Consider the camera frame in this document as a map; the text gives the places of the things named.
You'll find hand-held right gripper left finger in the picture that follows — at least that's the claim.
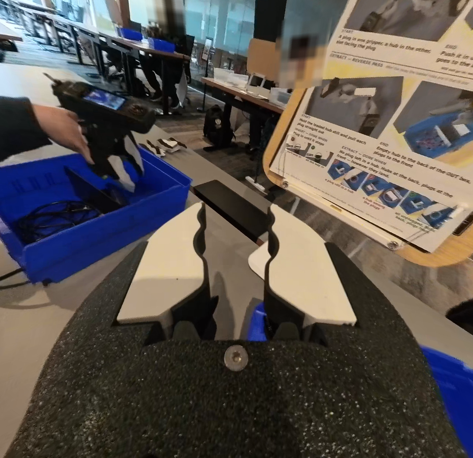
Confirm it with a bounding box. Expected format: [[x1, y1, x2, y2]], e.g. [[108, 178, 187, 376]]
[[116, 202, 219, 329]]

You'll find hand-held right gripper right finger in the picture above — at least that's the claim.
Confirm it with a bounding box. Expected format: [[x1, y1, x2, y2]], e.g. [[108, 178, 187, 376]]
[[263, 205, 358, 325]]

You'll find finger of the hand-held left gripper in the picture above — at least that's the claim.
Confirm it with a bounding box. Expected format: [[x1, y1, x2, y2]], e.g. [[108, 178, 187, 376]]
[[122, 133, 145, 178], [107, 153, 137, 193]]

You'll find blue plastic bin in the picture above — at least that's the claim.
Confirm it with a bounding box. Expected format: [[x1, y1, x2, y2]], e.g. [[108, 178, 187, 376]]
[[0, 146, 193, 285], [247, 302, 473, 449]]

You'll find person's left forearm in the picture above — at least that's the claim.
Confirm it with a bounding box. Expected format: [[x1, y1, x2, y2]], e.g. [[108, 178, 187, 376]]
[[0, 97, 52, 162]]

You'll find person's left hand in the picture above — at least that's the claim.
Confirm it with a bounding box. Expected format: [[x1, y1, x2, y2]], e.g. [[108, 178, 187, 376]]
[[33, 105, 95, 165]]

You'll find black white wavy part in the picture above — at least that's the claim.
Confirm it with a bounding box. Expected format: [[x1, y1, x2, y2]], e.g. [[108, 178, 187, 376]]
[[138, 139, 166, 158], [157, 136, 188, 153]]

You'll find black divider panel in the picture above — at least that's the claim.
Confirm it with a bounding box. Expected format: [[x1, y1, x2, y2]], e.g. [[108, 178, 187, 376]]
[[65, 166, 128, 215]]

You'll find long office table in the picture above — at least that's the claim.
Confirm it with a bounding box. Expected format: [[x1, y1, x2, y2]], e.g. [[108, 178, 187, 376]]
[[0, 7, 191, 115]]

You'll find black backpack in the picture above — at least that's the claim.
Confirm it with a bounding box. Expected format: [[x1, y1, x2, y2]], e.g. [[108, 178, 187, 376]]
[[203, 105, 236, 145]]

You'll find clear plastic container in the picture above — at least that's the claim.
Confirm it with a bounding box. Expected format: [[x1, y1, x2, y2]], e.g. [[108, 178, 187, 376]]
[[214, 68, 246, 86]]

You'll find wooden office table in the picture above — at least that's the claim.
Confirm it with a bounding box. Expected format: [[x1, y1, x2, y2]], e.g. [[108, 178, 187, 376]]
[[201, 77, 289, 153]]

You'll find instruction sheet on stand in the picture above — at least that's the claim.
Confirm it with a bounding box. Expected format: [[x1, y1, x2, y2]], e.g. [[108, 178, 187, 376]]
[[248, 85, 473, 281]]

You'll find wooden display stand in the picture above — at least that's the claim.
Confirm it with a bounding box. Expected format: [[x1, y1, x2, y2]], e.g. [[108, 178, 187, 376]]
[[247, 38, 284, 83]]

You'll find instruction poster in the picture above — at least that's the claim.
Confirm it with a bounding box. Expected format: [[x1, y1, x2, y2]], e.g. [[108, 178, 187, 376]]
[[270, 0, 473, 253]]

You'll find black display board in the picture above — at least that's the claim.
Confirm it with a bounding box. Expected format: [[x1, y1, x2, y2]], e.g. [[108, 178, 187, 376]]
[[255, 0, 287, 43]]

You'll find thin black usb cable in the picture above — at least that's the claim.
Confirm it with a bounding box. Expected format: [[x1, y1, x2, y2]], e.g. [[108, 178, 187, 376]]
[[15, 201, 102, 244]]

